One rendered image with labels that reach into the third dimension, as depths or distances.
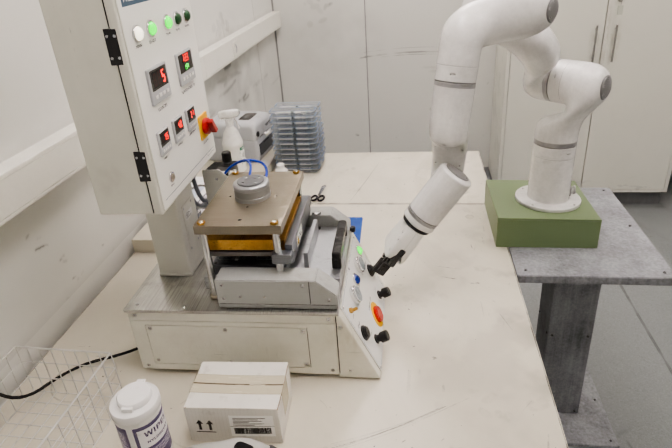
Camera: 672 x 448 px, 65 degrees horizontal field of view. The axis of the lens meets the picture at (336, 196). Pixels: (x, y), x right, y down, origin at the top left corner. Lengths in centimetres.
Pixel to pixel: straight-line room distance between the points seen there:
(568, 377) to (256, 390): 129
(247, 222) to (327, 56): 266
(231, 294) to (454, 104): 62
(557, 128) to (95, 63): 118
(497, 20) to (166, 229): 84
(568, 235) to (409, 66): 218
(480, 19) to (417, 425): 82
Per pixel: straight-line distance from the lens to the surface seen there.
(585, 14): 328
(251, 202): 114
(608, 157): 356
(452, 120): 119
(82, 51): 102
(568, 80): 157
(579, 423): 221
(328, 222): 131
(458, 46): 117
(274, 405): 106
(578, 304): 191
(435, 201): 124
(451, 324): 135
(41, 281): 150
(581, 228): 168
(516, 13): 123
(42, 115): 150
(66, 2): 101
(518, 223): 163
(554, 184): 168
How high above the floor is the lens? 161
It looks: 26 degrees down
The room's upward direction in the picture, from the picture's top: 4 degrees counter-clockwise
